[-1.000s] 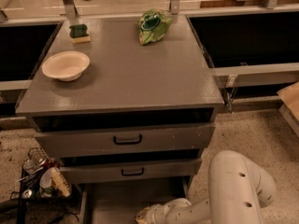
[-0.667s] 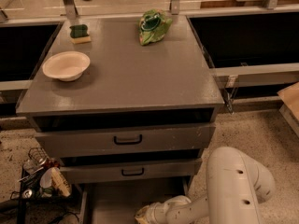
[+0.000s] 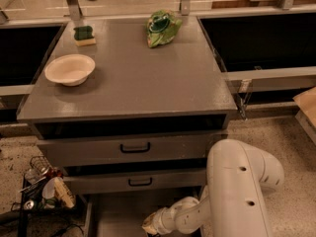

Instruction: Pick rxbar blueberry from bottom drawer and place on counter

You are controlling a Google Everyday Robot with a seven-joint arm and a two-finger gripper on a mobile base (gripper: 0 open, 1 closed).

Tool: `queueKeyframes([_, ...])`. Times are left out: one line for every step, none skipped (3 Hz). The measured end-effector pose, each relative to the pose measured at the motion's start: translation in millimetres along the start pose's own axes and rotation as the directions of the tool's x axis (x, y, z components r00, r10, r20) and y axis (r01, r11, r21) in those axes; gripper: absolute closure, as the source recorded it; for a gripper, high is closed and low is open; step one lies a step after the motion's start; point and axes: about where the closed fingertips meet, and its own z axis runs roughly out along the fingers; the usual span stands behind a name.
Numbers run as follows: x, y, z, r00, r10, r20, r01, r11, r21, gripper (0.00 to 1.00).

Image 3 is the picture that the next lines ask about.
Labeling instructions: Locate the white cup in rack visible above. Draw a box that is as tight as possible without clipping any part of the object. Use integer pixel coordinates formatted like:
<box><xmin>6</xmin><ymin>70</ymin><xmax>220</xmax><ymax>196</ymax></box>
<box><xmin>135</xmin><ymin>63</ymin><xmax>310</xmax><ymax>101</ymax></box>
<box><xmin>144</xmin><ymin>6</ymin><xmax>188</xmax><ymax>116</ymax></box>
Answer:
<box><xmin>41</xmin><ymin>177</ymin><xmax>61</xmax><ymax>199</ymax></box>

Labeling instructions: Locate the grey open bottom drawer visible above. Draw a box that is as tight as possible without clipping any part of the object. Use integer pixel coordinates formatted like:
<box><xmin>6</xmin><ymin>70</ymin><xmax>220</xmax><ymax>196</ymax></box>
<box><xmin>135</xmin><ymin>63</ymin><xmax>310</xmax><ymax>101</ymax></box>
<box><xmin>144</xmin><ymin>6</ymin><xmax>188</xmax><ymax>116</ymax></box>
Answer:
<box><xmin>84</xmin><ymin>187</ymin><xmax>200</xmax><ymax>237</ymax></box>

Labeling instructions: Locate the grey middle drawer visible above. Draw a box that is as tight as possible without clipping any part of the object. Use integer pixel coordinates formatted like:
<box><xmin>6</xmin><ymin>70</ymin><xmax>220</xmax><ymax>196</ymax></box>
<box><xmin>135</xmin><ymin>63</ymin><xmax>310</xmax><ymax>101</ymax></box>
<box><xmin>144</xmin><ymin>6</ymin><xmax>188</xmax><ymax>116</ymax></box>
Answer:
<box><xmin>64</xmin><ymin>168</ymin><xmax>206</xmax><ymax>195</ymax></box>

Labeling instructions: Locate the grey top drawer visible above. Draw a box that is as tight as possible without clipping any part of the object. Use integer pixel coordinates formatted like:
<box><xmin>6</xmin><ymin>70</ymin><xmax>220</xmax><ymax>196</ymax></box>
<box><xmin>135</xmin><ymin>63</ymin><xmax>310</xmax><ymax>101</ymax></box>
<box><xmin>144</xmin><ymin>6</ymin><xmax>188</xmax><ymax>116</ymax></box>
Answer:
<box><xmin>38</xmin><ymin>130</ymin><xmax>228</xmax><ymax>167</ymax></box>

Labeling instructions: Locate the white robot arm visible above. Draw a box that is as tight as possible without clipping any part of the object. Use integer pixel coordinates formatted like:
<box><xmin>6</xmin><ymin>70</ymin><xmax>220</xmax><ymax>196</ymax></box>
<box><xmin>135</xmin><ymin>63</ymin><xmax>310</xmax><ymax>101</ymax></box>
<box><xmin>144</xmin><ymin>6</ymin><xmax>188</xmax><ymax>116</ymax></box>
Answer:
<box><xmin>142</xmin><ymin>139</ymin><xmax>284</xmax><ymax>237</ymax></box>

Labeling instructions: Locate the grey drawer cabinet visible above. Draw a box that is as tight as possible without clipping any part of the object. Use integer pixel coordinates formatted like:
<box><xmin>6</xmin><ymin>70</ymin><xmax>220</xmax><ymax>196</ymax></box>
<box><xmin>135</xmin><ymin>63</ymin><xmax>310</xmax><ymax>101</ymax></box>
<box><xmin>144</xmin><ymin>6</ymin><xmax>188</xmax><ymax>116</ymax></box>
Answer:
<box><xmin>17</xmin><ymin>15</ymin><xmax>238</xmax><ymax>237</ymax></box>

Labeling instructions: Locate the brown cardboard box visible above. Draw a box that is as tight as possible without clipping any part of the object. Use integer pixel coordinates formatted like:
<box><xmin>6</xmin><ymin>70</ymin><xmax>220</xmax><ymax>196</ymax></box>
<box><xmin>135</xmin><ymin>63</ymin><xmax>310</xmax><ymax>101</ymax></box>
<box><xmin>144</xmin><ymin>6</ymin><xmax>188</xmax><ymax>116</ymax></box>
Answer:
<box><xmin>292</xmin><ymin>86</ymin><xmax>316</xmax><ymax>130</ymax></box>

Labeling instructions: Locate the green chip bag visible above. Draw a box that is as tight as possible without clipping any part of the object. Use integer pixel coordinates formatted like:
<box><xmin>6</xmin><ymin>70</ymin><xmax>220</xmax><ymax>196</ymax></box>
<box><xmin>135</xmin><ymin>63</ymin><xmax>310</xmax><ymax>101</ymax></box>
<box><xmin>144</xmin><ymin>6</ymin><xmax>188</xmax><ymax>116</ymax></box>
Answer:
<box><xmin>146</xmin><ymin>10</ymin><xmax>183</xmax><ymax>48</ymax></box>

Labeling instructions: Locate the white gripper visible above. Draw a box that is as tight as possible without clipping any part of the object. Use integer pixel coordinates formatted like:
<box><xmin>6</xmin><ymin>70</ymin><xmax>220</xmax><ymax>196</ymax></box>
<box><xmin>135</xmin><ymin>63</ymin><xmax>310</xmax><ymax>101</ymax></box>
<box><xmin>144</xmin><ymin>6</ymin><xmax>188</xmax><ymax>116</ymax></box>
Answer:
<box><xmin>142</xmin><ymin>197</ymin><xmax>199</xmax><ymax>236</ymax></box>

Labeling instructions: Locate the white paper bowl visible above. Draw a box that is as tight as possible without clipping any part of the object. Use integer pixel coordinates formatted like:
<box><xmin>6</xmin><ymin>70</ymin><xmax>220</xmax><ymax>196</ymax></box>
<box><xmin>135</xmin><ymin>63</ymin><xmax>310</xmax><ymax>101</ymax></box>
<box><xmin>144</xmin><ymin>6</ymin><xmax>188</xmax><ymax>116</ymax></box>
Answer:
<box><xmin>44</xmin><ymin>54</ymin><xmax>96</xmax><ymax>87</ymax></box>

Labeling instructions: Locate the green yellow sponge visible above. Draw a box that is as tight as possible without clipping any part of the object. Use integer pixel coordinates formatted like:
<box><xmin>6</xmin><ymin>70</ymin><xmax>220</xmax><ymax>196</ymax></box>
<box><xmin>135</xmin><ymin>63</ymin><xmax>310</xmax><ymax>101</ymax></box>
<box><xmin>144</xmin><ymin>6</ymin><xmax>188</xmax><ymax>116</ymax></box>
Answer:
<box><xmin>74</xmin><ymin>26</ymin><xmax>96</xmax><ymax>46</ymax></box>

